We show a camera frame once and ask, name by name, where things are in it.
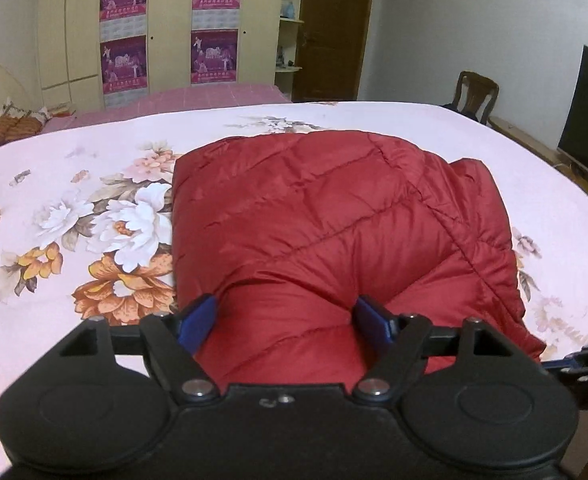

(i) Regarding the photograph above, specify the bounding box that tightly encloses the red down jacket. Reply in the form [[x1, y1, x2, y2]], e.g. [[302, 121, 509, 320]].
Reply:
[[172, 130, 544, 387]]

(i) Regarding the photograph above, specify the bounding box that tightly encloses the floral white quilt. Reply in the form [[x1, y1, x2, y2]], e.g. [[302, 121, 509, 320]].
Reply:
[[0, 102, 588, 474]]

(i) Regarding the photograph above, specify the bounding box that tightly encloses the wooden tv bench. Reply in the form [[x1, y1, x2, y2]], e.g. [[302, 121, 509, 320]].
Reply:
[[488, 116, 588, 195]]

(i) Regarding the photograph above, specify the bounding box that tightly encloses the dark wooden chair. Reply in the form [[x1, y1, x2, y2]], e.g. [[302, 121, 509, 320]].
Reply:
[[443, 70, 500, 125]]

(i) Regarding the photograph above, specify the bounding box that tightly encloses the brown patterned pillow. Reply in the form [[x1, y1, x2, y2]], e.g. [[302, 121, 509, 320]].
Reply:
[[0, 99, 52, 146]]

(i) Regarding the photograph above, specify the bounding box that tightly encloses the purple poster lower left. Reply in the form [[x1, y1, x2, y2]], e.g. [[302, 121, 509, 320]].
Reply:
[[100, 36, 147, 96]]

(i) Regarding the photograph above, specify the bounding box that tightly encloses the purple poster lower right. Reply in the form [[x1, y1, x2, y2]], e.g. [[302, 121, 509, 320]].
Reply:
[[191, 29, 239, 84]]

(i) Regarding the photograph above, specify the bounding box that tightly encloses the cream wardrobe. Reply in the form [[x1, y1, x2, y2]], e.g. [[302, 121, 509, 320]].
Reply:
[[36, 0, 281, 112]]

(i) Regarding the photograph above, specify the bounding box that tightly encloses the brown wooden door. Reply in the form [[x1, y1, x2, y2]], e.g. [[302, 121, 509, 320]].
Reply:
[[293, 0, 372, 102]]

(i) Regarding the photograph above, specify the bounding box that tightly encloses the purple poster upper left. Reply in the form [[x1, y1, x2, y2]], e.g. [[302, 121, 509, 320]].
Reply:
[[100, 0, 147, 42]]

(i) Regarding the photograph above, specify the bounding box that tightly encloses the cream corner shelf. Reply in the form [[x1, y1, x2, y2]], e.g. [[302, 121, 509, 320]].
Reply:
[[274, 0, 303, 101]]

